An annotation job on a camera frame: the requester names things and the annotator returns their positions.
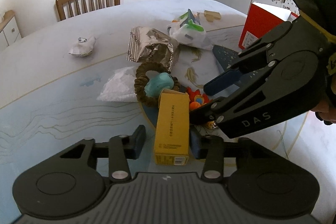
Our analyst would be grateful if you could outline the red orange plush toy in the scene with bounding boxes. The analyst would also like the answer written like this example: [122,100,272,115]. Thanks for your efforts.
[186,86,218,130]

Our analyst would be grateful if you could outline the yellow cardboard box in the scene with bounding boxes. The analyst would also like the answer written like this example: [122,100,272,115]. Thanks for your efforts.
[154,89,190,166]

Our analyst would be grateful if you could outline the teal oval plastic case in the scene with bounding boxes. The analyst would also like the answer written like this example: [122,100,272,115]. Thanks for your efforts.
[144,72,174,98]

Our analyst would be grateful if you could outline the white green plastic bag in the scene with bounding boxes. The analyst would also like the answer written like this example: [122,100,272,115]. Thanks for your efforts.
[167,9,214,51]

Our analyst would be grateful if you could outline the person right hand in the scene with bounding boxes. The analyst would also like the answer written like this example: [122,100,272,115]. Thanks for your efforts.
[311,99,336,125]

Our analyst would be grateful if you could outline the red white cardboard box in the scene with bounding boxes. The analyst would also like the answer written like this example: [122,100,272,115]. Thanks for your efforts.
[239,2,298,50]

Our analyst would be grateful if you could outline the white foam sheet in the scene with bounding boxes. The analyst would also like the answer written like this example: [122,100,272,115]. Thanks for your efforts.
[97,67,137,102]

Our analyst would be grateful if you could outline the beige wooden blocks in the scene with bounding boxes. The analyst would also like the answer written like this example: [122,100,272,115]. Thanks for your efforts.
[203,10,222,22]

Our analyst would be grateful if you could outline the silver foil bag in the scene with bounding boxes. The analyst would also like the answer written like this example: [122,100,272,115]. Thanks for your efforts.
[126,27,179,71]

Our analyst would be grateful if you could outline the white low drawer cabinet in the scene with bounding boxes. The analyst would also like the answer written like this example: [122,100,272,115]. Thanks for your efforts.
[0,10,22,52]

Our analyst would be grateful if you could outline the brown braided hair ring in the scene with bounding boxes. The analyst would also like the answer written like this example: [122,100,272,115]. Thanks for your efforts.
[133,61,181,108]

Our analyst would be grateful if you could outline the white crumpled tissue with ring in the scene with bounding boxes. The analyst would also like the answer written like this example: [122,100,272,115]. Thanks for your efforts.
[69,36,96,57]

